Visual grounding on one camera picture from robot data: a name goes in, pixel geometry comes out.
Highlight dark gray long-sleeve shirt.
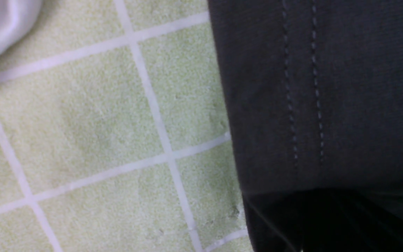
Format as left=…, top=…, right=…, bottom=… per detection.
left=207, top=0, right=403, bottom=252

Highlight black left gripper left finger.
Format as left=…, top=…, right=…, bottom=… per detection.
left=243, top=191, right=314, bottom=252

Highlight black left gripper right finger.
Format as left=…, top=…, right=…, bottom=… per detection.
left=313, top=190, right=403, bottom=252

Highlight white crumpled shirt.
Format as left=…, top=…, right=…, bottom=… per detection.
left=0, top=0, right=43, bottom=55

